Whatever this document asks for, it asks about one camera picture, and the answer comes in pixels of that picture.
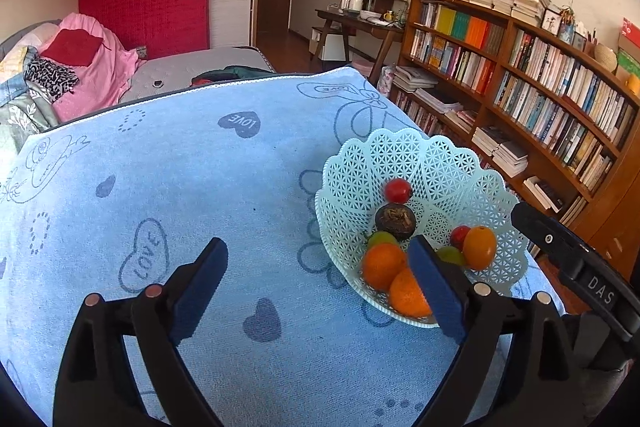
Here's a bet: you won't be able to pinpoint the blue printed towel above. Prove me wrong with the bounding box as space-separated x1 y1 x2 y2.
0 66 566 427

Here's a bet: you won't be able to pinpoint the pale printed quilt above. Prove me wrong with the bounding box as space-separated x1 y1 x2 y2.
0 44 38 82

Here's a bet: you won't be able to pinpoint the dark brown round fruit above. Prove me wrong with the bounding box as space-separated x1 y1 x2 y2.
375 203 417 242

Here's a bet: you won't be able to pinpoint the large green tomato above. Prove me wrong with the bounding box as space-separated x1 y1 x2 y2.
367 231 399 250

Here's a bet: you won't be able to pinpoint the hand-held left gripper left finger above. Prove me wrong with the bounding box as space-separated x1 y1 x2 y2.
52 237 230 427

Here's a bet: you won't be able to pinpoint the dark green cloth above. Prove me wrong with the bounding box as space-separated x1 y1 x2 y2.
190 66 273 86

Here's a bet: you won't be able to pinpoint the light blue lace plastic basket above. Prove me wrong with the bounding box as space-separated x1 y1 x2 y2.
315 128 530 329

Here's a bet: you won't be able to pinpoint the white box under desk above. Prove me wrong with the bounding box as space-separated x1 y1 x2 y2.
310 27 346 62

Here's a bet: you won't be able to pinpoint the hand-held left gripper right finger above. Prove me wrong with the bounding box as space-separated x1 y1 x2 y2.
407 234 588 427

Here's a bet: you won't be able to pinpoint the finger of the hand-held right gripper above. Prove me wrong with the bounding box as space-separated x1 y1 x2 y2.
511 203 587 278

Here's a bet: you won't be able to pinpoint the red tomato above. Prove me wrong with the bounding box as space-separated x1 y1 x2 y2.
450 225 472 250
385 178 413 204

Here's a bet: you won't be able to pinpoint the wooden desk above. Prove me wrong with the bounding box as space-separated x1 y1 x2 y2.
315 8 406 72

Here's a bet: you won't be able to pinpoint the denim jacket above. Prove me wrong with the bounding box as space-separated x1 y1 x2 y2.
0 72 36 118

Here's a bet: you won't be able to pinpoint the pink cloth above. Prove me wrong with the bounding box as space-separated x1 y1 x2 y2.
40 13 146 122

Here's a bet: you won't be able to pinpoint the red cloth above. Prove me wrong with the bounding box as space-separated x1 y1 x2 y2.
40 29 101 68

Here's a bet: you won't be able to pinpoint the wooden bookshelf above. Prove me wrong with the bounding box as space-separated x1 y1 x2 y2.
390 0 640 258

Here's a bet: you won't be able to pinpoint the grey bed mattress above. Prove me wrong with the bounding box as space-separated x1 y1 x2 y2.
120 46 276 105

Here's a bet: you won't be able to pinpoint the leopard print cloth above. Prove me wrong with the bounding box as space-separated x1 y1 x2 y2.
24 58 80 100

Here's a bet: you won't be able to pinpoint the large orange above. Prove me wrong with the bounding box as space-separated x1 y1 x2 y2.
361 243 408 292

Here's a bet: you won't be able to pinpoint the rows of shelved books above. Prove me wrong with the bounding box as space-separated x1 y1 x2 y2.
397 2 636 192

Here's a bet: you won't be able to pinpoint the grey floral cloth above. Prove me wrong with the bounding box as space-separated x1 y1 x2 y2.
0 92 61 145

